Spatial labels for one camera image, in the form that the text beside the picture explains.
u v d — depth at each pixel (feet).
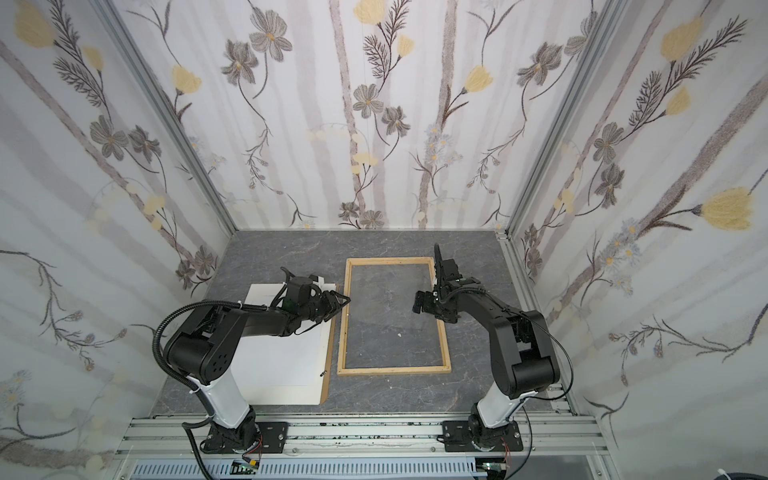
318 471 2.30
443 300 2.26
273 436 2.41
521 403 1.72
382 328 3.05
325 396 2.66
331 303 2.82
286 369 2.83
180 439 2.26
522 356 1.53
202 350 1.60
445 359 2.84
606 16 2.27
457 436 2.41
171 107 2.81
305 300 2.62
